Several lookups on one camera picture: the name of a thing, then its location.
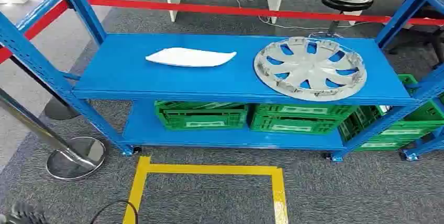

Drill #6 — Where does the red barrier belt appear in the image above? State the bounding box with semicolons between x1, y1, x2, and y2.
86;0;444;27
0;0;70;64

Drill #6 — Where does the blue metal shelf rack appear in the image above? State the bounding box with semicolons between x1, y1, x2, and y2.
0;0;444;163
401;125;444;162

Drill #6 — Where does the white plastic car part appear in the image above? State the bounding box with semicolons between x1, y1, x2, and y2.
145;47;238;68

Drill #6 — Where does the yellow floor tape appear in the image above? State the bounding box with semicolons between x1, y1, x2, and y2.
122;155;289;224

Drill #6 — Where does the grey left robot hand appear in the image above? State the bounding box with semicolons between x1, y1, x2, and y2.
0;203;48;224

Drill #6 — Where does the chrome stanchion post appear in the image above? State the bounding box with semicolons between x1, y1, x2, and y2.
0;88;107;181

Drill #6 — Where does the silver wheel hubcap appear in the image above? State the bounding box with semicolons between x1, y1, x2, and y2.
253;36;368;102

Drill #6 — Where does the green plastic crate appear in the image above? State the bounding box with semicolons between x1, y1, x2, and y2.
397;73;421;95
249;103;359;136
338;101;444;152
154;100;249;131

